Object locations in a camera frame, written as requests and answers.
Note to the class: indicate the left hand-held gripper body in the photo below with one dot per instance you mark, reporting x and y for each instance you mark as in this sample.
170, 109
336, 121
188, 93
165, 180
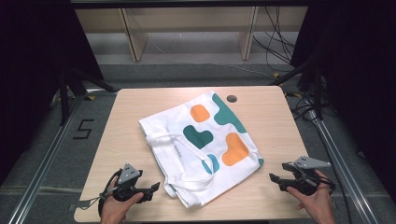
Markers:
128, 183

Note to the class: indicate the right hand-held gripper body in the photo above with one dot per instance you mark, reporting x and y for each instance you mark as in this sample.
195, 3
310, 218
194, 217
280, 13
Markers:
306, 177

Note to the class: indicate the black curtain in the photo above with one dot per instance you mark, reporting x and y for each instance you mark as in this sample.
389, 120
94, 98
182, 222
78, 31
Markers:
355, 77
40, 56

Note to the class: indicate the person's left hand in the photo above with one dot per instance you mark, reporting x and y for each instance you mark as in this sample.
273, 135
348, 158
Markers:
116, 208

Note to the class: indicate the round grey table grommet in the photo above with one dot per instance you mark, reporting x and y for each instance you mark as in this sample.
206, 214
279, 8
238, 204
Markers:
232, 99

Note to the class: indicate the black metal stand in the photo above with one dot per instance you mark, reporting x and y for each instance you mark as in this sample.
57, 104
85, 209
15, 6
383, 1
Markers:
311, 81
70, 90

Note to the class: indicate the white tote bag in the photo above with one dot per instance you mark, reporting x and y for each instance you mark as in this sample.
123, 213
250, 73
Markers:
193, 161

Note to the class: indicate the yellow floor tape piece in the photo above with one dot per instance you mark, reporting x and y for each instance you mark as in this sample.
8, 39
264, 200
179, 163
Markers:
276, 75
295, 95
90, 97

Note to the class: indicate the person's right hand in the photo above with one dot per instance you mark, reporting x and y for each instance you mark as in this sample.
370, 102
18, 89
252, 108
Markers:
317, 203

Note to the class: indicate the aluminium frame rail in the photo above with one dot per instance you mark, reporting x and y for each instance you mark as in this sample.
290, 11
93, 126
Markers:
339, 161
46, 158

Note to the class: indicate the light wooden bench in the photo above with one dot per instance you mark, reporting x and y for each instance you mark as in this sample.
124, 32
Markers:
190, 28

